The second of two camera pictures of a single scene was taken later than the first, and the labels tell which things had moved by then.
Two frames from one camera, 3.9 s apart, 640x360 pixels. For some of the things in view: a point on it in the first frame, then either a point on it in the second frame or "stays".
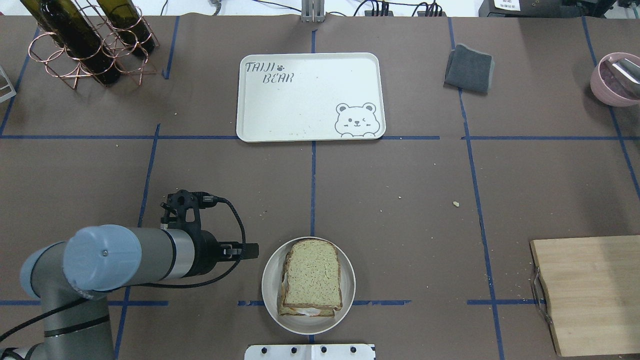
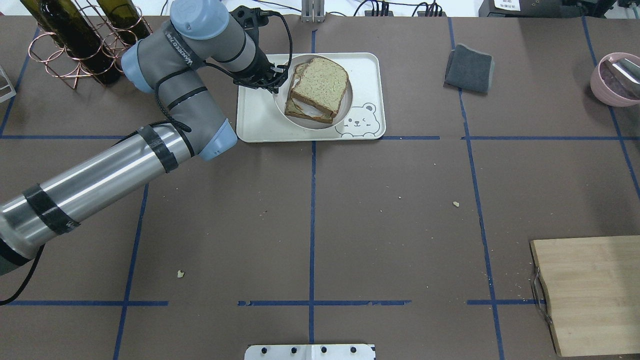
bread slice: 285,311 -> 291,109
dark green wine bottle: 65,22 stays
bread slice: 313,277 -> 320,82
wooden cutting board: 593,285 stays
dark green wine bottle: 60,18 stays
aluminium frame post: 312,11 stays
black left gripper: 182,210 -> 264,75
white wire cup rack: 13,91 stays
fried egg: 309,311 -> 310,109
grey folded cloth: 468,69 stays
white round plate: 271,283 -> 281,99
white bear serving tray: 300,96 stays
